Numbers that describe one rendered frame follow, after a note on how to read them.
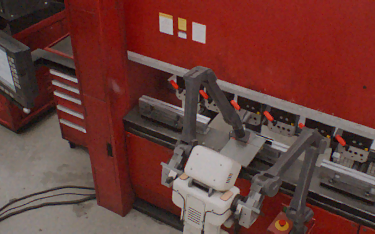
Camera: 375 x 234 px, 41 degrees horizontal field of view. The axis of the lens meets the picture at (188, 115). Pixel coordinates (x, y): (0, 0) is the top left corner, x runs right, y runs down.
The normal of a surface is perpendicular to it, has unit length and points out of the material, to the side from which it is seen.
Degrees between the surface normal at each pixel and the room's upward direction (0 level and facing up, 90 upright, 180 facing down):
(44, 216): 0
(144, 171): 90
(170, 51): 90
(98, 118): 90
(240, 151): 0
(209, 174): 48
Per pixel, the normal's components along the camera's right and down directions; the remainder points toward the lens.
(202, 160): -0.43, -0.16
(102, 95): -0.51, 0.53
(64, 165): 0.00, -0.79
